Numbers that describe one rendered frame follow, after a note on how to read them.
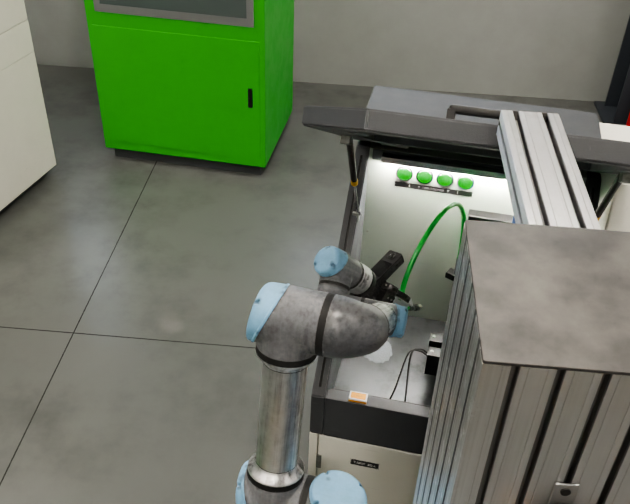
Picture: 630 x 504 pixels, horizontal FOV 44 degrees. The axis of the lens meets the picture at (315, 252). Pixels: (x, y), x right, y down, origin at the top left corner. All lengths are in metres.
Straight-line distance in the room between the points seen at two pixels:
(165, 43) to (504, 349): 3.99
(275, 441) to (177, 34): 3.36
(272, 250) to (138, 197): 0.96
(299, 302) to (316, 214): 3.19
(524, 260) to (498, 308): 0.10
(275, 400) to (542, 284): 0.71
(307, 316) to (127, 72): 3.59
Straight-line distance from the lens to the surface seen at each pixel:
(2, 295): 4.19
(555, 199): 1.05
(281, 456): 1.55
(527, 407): 0.84
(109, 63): 4.84
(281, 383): 1.45
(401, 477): 2.39
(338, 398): 2.18
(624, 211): 2.14
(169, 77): 4.72
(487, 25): 5.96
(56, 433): 3.46
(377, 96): 2.48
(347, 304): 1.37
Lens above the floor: 2.57
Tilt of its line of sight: 37 degrees down
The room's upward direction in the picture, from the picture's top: 2 degrees clockwise
